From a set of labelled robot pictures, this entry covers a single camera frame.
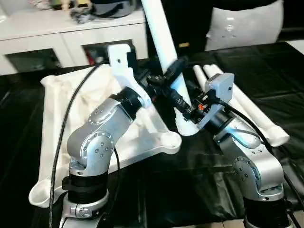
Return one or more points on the white plastic table top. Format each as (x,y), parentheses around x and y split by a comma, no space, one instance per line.
(71,104)

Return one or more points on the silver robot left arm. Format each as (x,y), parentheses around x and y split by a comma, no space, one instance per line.
(99,137)

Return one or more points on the black cabinet with yellow label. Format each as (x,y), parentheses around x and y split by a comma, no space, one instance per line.
(194,23)

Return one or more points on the cluster of small bottles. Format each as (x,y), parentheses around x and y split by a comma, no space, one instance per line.
(95,57)

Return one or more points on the white cushion with badge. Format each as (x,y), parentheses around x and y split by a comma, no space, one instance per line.
(247,23)

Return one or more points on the black work mat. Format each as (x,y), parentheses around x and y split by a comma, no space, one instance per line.
(180,190)

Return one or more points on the grey bag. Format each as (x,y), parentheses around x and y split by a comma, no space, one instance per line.
(111,5)

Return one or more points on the white flat board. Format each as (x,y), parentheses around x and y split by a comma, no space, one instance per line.
(297,45)

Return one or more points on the white cabinet with glass doors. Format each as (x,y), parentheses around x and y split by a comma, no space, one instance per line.
(38,28)

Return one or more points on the small colourful figurines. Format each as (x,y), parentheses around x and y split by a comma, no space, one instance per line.
(52,4)

